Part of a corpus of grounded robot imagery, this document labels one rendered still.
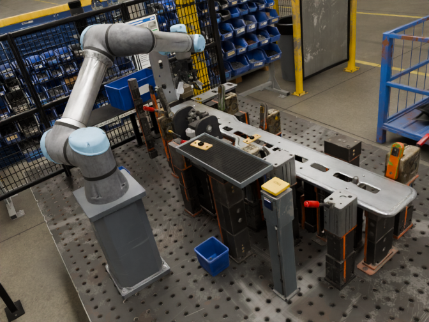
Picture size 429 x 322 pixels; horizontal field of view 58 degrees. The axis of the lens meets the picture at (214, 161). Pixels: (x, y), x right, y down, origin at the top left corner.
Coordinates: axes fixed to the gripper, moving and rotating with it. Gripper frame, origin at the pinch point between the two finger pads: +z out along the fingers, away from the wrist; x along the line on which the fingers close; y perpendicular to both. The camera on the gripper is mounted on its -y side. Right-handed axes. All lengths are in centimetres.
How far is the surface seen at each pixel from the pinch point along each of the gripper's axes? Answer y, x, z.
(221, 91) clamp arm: 7.0, 15.9, 2.5
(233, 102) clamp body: 8.2, 21.4, 10.6
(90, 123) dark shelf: -36, -44, 9
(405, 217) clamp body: 109, 18, 32
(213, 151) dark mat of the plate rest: 65, -33, -5
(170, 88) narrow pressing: -26.6, 3.9, 3.4
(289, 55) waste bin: -166, 249, 77
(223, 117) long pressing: 17.5, 7.1, 11.0
